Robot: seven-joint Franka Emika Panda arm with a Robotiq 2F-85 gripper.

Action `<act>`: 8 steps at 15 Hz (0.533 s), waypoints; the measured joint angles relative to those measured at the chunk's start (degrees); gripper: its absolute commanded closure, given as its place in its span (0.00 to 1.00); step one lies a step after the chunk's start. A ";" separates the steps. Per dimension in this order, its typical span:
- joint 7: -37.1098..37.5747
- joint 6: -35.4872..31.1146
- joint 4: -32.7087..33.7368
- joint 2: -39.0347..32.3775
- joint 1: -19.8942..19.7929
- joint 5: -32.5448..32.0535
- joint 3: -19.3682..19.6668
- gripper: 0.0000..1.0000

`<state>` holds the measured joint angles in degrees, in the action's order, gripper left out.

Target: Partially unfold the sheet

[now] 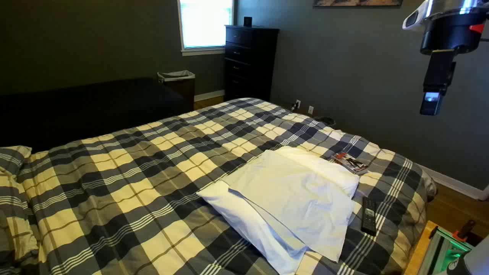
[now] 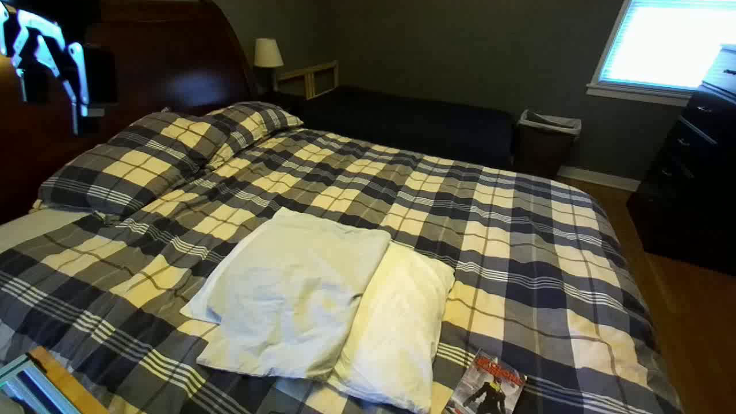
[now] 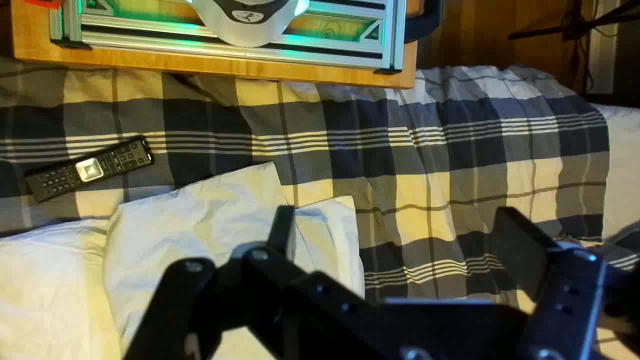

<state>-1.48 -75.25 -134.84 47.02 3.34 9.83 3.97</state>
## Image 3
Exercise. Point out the aluminium profile frame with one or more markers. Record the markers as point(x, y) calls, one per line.
point(233, 43)

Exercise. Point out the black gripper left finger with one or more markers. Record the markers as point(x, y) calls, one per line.
point(266, 301)

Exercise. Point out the black remote control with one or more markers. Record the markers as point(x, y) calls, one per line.
point(90, 168)

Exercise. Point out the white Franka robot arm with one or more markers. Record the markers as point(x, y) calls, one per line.
point(246, 20)

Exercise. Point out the yellow grey plaid comforter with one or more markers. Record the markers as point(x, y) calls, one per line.
point(432, 160)

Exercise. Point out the white sheet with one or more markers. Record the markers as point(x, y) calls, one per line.
point(193, 221)

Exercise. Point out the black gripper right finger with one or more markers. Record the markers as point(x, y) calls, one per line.
point(567, 301)

